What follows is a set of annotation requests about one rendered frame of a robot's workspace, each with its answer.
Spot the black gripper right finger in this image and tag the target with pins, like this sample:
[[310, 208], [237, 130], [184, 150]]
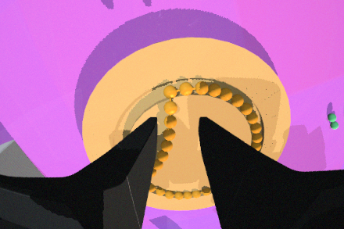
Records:
[[253, 191]]

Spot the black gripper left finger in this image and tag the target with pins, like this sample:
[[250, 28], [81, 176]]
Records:
[[110, 193]]

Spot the light orange round board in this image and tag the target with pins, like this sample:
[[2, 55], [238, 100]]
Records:
[[132, 91]]

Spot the green sphere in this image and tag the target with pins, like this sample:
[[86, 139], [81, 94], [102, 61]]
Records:
[[332, 117], [334, 125]]

